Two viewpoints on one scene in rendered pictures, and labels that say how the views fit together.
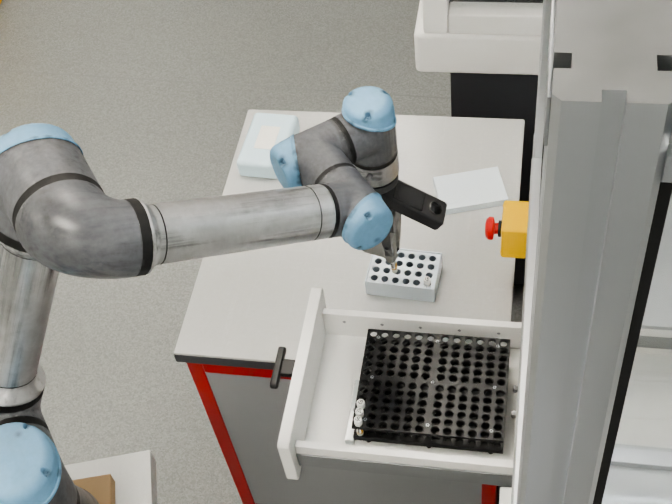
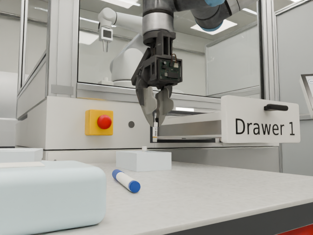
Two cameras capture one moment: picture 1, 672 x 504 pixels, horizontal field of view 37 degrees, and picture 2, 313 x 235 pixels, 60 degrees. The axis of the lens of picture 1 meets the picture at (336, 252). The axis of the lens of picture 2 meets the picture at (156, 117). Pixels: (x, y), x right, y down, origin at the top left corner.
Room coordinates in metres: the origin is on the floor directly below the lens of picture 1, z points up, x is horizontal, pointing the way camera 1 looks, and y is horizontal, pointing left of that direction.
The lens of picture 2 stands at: (1.57, 0.33, 0.82)
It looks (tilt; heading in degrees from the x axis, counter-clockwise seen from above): 5 degrees up; 222
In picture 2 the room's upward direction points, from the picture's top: straight up
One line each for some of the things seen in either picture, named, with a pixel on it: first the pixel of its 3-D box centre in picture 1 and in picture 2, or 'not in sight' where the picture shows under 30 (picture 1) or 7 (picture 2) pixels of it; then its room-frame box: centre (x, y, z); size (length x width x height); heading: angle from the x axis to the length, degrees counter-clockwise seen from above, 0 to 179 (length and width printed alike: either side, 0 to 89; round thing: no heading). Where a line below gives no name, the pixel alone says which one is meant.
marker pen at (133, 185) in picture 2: not in sight; (124, 179); (1.30, 0.03, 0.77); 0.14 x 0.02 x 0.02; 59
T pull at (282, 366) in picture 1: (285, 368); (273, 107); (0.87, 0.11, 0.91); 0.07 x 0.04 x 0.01; 163
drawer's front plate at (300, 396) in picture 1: (305, 380); (264, 121); (0.86, 0.08, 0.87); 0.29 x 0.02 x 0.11; 163
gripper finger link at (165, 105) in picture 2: (378, 248); (166, 107); (1.08, -0.07, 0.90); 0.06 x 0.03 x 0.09; 70
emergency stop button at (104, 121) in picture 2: (493, 228); (103, 121); (1.10, -0.27, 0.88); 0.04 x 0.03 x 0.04; 163
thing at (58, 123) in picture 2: not in sight; (134, 131); (0.60, -0.68, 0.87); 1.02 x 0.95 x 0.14; 163
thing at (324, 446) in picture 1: (439, 395); (207, 128); (0.80, -0.12, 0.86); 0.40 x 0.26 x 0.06; 73
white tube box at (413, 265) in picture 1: (404, 273); (142, 160); (1.11, -0.11, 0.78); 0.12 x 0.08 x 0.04; 70
